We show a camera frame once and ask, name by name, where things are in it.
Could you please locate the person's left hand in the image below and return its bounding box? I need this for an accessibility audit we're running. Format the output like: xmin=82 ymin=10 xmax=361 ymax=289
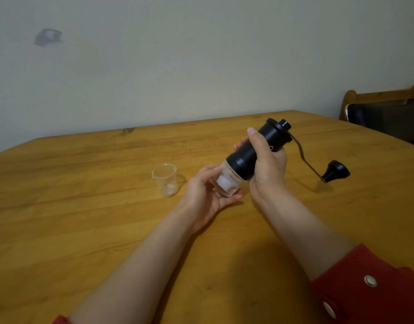
xmin=173 ymin=164 xmax=244 ymax=236

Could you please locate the person's right hand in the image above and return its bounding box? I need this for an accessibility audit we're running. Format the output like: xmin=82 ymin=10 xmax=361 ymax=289
xmin=233 ymin=127 xmax=289 ymax=207

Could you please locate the black hand grinder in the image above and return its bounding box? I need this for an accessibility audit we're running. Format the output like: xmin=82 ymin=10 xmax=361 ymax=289
xmin=225 ymin=117 xmax=351 ymax=184

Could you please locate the clear plastic cup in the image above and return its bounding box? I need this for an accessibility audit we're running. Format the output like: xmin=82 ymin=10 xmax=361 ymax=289
xmin=151 ymin=163 xmax=179 ymax=198

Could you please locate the clear grinder jar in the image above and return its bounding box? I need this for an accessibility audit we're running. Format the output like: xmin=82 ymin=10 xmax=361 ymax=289
xmin=210 ymin=161 xmax=247 ymax=198

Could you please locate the person's right forearm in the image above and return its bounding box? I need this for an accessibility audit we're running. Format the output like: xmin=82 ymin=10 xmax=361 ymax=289
xmin=257 ymin=187 xmax=358 ymax=282

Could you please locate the person's left forearm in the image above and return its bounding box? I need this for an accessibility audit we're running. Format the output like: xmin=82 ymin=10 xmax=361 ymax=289
xmin=67 ymin=212 xmax=194 ymax=324

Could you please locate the black chair pad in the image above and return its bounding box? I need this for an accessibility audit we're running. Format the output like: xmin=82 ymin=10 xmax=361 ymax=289
xmin=344 ymin=100 xmax=414 ymax=147

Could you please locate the wooden chair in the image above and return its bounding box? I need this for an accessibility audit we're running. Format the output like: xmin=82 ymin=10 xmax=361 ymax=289
xmin=339 ymin=83 xmax=414 ymax=147

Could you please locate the red right sleeve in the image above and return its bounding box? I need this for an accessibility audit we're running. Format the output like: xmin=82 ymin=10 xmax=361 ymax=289
xmin=310 ymin=243 xmax=414 ymax=324

